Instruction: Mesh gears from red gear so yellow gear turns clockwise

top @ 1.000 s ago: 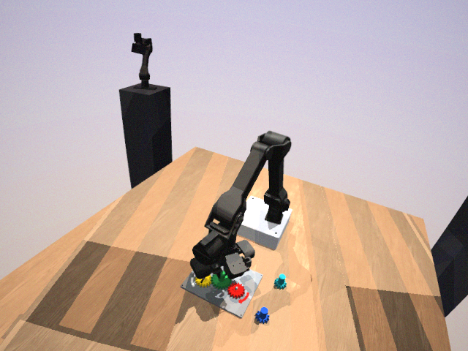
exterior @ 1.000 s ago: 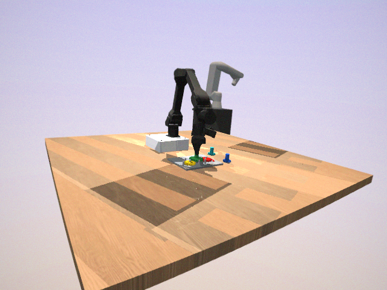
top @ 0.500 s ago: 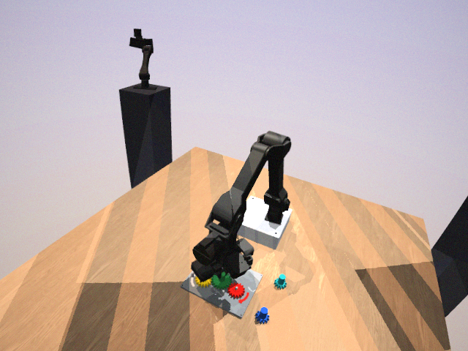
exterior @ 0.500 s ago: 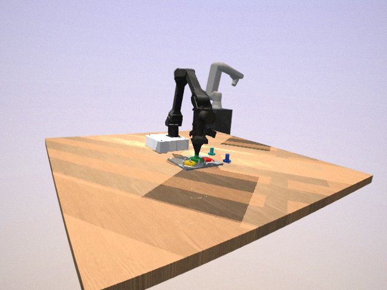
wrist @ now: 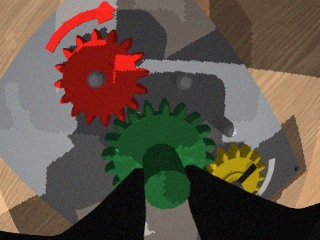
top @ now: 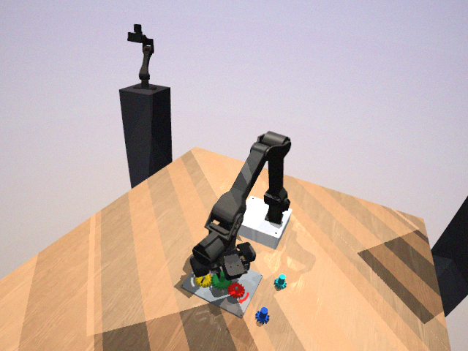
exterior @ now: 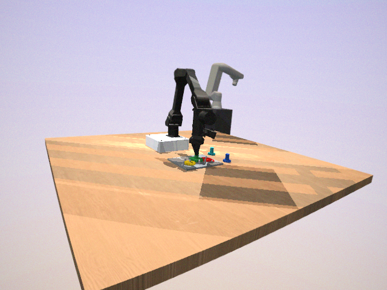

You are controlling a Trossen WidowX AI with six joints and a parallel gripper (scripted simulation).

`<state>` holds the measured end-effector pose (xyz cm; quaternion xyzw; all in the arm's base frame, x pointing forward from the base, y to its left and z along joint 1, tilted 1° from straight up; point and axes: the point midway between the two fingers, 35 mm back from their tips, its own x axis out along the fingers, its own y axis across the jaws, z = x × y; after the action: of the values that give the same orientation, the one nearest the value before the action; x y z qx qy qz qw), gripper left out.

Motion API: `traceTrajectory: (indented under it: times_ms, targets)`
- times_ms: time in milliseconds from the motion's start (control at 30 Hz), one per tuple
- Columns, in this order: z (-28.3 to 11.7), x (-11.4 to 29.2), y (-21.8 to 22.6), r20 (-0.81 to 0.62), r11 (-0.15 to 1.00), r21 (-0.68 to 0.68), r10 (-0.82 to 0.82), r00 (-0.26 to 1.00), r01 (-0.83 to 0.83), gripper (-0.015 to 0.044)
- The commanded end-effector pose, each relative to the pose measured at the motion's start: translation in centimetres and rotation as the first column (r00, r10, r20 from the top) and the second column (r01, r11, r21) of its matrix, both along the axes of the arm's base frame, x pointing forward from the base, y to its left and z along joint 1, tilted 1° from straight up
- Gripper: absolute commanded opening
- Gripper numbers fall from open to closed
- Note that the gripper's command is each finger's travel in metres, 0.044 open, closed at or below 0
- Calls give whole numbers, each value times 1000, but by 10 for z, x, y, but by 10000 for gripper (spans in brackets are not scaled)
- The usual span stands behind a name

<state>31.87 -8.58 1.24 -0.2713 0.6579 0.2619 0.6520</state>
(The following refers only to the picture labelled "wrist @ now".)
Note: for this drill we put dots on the red curved arrow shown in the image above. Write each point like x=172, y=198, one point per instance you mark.
x=102, y=13

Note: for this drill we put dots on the red gear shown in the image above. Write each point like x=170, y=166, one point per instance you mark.
x=120, y=77

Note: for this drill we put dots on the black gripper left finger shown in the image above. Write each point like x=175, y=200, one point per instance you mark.
x=121, y=216

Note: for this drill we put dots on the yellow gear with black stripe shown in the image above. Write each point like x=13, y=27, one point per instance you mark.
x=244, y=166

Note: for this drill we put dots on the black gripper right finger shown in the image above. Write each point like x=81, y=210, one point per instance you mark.
x=222, y=211

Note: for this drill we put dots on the dark green gear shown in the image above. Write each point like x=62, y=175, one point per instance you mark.
x=162, y=143

